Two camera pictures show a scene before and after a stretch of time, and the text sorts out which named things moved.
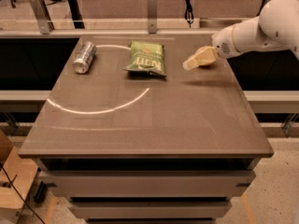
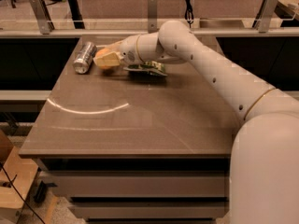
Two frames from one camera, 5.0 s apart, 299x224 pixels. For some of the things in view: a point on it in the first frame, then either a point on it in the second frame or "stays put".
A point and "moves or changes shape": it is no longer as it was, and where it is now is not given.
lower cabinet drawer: [149, 209] stays put
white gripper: [222, 45] -> [128, 52]
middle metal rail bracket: [152, 12] stays put
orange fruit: [206, 59] moves or changes shape
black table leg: [74, 8] stays put
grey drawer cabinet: [129, 136] stays put
